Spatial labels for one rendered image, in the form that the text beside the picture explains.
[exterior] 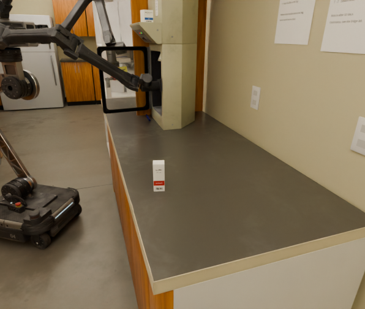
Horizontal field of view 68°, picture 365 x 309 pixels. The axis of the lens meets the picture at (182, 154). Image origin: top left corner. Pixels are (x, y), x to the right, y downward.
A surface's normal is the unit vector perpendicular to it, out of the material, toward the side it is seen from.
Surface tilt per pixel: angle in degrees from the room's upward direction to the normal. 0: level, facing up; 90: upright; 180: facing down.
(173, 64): 90
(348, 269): 90
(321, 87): 90
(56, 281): 0
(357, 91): 90
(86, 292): 0
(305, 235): 0
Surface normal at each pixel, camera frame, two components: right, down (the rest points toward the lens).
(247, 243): 0.01, -0.91
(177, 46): 0.32, 0.38
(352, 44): -0.95, 0.11
